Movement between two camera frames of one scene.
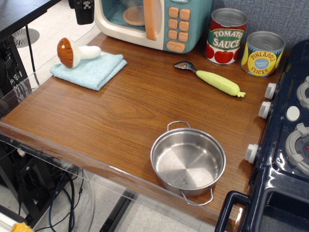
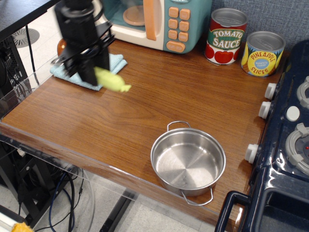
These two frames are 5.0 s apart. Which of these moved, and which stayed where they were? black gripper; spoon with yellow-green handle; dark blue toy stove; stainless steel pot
Moved: spoon with yellow-green handle; black gripper
Stayed: dark blue toy stove; stainless steel pot
